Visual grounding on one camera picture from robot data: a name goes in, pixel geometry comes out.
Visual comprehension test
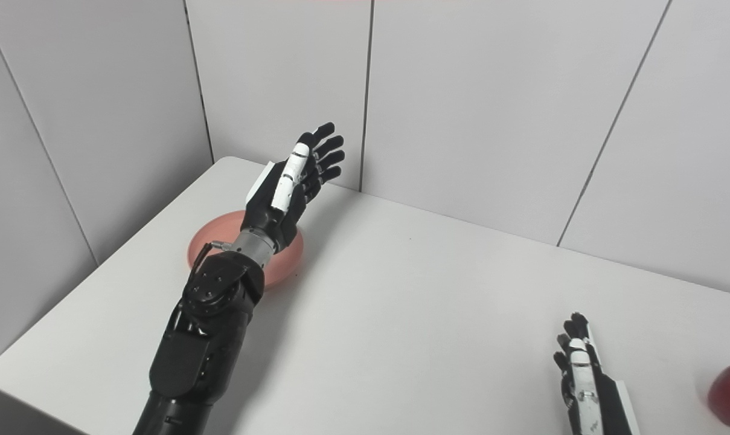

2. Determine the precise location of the pink round plate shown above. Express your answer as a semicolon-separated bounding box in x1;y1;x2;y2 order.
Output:
187;210;304;289

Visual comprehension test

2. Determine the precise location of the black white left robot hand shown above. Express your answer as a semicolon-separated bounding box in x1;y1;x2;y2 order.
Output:
240;122;346;253

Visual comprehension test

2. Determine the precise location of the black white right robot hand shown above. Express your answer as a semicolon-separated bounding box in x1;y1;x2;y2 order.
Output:
553;312;640;435

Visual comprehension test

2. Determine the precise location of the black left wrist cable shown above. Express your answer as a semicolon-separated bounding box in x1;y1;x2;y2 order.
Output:
191;240;232;285

